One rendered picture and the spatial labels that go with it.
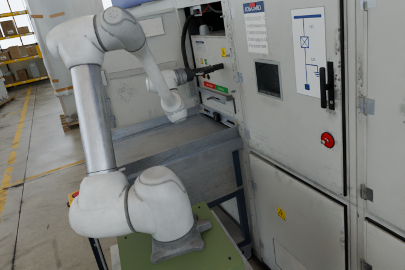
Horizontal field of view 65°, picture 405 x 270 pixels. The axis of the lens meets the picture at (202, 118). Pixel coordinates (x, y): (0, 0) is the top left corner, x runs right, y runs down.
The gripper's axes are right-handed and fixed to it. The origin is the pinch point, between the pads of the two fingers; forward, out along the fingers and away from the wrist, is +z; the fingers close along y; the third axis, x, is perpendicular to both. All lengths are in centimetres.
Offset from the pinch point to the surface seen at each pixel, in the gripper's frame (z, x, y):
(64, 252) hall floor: -114, -123, -73
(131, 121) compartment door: -43, -36, -62
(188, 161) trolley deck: -33, -40, 17
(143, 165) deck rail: -55, -35, 14
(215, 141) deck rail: -15.0, -36.4, 13.9
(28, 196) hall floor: -143, -123, -193
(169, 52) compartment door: -8, 7, -52
